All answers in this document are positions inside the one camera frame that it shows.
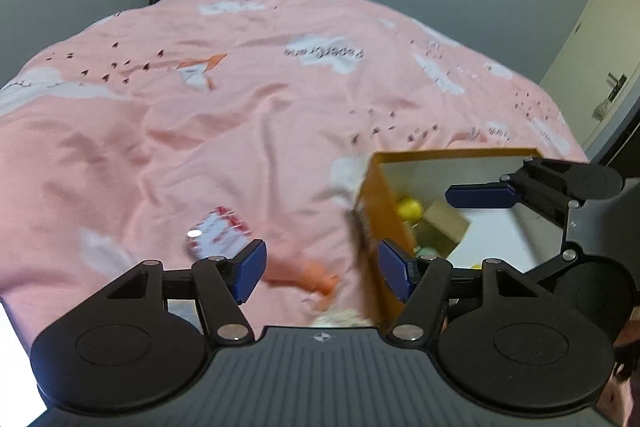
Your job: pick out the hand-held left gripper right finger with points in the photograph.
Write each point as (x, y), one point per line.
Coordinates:
(395, 272)

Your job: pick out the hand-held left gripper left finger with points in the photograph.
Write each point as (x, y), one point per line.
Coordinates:
(250, 272)

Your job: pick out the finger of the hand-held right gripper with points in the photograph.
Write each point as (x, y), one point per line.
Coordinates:
(552, 268)
(480, 197)

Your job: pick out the beige cube box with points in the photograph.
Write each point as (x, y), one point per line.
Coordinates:
(442, 224)

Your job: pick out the orange cardboard box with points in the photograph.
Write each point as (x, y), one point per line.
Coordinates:
(372, 227)

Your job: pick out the orange tube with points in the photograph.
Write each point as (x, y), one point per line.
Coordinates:
(310, 278)

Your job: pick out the yellow bulb-shaped bottle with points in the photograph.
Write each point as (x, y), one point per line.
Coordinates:
(409, 208)

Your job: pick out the red patterned packet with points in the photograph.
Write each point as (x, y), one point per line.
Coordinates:
(220, 227)

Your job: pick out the hanging key charm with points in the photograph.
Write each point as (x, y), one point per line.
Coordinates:
(602, 109)

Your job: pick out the pink printed blanket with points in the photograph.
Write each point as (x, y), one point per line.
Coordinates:
(200, 107)

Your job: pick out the cream door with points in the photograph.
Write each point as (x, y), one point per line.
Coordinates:
(595, 37)

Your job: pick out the smartphone with white screen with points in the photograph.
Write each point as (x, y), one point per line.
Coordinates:
(12, 357)

